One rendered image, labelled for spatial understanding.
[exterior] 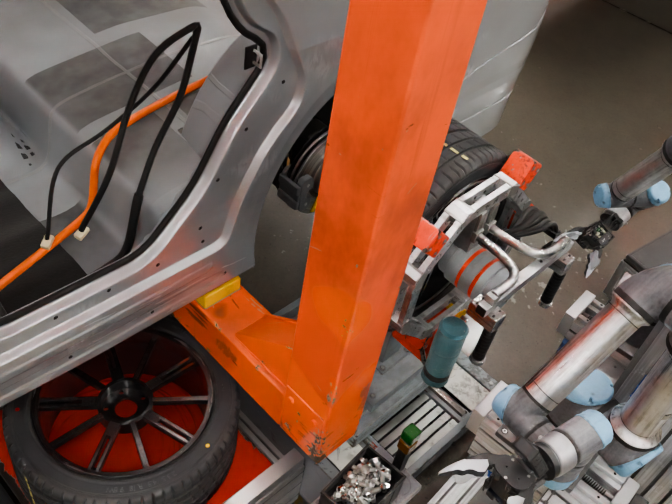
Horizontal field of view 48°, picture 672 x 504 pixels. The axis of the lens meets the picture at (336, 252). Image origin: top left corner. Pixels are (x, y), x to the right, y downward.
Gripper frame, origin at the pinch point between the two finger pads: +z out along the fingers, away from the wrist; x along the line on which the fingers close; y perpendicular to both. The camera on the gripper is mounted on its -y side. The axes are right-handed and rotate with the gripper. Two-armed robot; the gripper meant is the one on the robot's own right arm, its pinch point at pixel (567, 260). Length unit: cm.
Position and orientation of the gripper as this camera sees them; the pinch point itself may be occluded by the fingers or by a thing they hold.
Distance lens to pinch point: 251.6
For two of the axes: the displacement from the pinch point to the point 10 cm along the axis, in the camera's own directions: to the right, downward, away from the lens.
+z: -7.3, 6.3, -2.5
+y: 1.7, -1.9, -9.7
